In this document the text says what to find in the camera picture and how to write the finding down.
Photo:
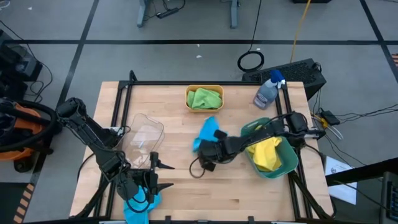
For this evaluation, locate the white paper sheet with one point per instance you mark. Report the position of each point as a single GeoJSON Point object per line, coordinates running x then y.
{"type": "Point", "coordinates": [340, 180]}

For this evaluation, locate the spray bottle with blue trigger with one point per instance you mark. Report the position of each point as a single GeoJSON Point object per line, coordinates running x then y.
{"type": "Point", "coordinates": [264, 93]}

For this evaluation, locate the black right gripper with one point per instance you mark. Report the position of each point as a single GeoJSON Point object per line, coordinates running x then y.
{"type": "Point", "coordinates": [217, 151]}

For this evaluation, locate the black aluminium table frame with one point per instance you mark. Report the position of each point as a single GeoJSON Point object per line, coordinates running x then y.
{"type": "Point", "coordinates": [202, 82]}

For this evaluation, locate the teal plastic basket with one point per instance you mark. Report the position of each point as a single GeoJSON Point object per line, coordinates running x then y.
{"type": "Point", "coordinates": [286, 161]}

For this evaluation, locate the grey electronic device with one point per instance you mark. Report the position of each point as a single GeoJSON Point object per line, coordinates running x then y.
{"type": "Point", "coordinates": [390, 199]}

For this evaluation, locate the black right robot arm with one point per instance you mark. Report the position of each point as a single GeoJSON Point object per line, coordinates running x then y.
{"type": "Point", "coordinates": [264, 133]}

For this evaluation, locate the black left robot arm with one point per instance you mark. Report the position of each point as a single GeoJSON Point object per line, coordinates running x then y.
{"type": "Point", "coordinates": [93, 137]}

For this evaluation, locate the green microfiber towel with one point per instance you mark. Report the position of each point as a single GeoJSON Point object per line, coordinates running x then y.
{"type": "Point", "coordinates": [189, 99]}
{"type": "Point", "coordinates": [206, 98]}

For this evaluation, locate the black equipment stack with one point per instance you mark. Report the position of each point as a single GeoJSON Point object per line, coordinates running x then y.
{"type": "Point", "coordinates": [15, 62]}

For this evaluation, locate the yellow microfiber towel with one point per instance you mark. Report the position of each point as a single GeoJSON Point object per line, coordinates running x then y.
{"type": "Point", "coordinates": [265, 155]}

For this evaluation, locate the black orange striped floor mat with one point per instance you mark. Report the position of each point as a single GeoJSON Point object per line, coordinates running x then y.
{"type": "Point", "coordinates": [21, 205]}

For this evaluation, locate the grey desk leg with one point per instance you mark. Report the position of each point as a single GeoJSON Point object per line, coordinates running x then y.
{"type": "Point", "coordinates": [234, 14]}
{"type": "Point", "coordinates": [141, 12]}

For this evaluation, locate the black metal beam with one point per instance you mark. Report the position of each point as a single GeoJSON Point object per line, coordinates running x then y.
{"type": "Point", "coordinates": [367, 171]}

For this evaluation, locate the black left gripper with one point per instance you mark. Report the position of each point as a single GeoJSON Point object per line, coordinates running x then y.
{"type": "Point", "coordinates": [143, 180]}

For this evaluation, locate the black power adapter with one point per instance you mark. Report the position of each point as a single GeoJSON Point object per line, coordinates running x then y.
{"type": "Point", "coordinates": [330, 117]}

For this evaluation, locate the blue microfiber towel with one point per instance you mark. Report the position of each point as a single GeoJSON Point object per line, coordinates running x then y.
{"type": "Point", "coordinates": [208, 130]}
{"type": "Point", "coordinates": [141, 217]}

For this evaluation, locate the orange shop vacuum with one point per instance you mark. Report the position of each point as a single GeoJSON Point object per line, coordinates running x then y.
{"type": "Point", "coordinates": [18, 124]}

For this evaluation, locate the orange plastic basket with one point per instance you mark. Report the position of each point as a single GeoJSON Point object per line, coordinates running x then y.
{"type": "Point", "coordinates": [205, 111]}

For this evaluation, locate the black power strip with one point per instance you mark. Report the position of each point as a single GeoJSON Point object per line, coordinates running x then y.
{"type": "Point", "coordinates": [168, 13]}

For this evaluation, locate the clear plastic basket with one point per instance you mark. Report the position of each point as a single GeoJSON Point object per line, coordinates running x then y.
{"type": "Point", "coordinates": [144, 140]}

